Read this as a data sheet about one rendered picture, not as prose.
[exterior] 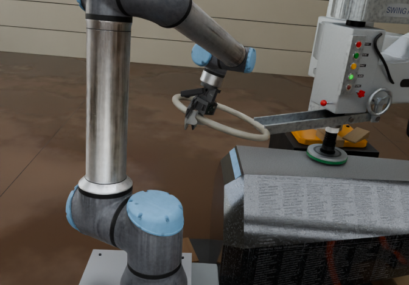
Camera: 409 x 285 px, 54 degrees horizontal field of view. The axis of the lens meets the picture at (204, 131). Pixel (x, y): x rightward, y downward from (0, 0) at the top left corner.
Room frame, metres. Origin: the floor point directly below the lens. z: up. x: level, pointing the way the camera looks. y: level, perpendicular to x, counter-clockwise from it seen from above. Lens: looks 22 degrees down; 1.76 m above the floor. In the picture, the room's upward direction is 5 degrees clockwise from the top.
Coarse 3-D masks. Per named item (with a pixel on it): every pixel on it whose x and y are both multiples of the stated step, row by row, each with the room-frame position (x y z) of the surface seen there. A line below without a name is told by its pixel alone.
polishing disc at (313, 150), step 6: (312, 144) 2.11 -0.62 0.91; (318, 144) 2.12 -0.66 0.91; (312, 150) 2.02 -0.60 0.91; (318, 150) 2.03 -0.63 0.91; (336, 150) 2.05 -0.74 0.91; (342, 150) 2.06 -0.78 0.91; (318, 156) 1.95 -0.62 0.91; (324, 156) 1.96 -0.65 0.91; (330, 156) 1.97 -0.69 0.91; (336, 156) 1.97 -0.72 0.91; (342, 156) 1.98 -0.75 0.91
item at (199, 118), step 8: (176, 96) 1.76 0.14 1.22; (192, 96) 1.93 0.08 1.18; (176, 104) 1.67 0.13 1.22; (184, 112) 1.60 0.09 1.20; (232, 112) 1.98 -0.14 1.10; (240, 112) 1.98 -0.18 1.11; (200, 120) 1.55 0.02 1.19; (208, 120) 1.55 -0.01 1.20; (248, 120) 1.92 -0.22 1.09; (216, 128) 1.53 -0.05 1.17; (224, 128) 1.53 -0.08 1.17; (232, 128) 1.54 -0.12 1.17; (264, 128) 1.80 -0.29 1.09; (240, 136) 1.54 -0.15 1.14; (248, 136) 1.56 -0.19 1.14; (256, 136) 1.59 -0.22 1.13; (264, 136) 1.63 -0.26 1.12
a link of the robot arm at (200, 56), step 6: (192, 48) 1.48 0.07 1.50; (198, 48) 1.47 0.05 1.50; (192, 54) 1.47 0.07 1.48; (198, 54) 1.46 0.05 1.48; (204, 54) 1.45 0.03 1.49; (210, 54) 1.44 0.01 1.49; (198, 60) 1.45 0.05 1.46; (204, 60) 1.44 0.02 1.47; (210, 60) 1.45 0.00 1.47; (216, 60) 1.44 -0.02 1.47; (204, 66) 1.48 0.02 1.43; (210, 66) 1.47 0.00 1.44; (216, 66) 1.45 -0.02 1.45
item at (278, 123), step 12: (264, 120) 1.92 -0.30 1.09; (276, 120) 1.95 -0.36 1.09; (288, 120) 1.98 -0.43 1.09; (300, 120) 2.01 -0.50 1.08; (312, 120) 1.90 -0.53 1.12; (324, 120) 1.93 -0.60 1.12; (336, 120) 1.96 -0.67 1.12; (348, 120) 1.99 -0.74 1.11; (360, 120) 2.02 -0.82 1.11; (276, 132) 1.82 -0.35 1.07
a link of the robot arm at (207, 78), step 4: (204, 72) 1.57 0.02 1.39; (204, 76) 1.57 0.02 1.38; (208, 76) 1.56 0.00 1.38; (212, 76) 1.56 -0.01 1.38; (216, 76) 1.56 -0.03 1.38; (204, 80) 1.56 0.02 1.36; (208, 80) 1.55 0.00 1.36; (212, 80) 1.55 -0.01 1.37; (216, 80) 1.56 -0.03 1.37; (220, 80) 1.57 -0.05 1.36; (208, 84) 1.55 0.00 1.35; (212, 84) 1.55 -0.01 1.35; (216, 84) 1.56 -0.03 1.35; (220, 84) 1.58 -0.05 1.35
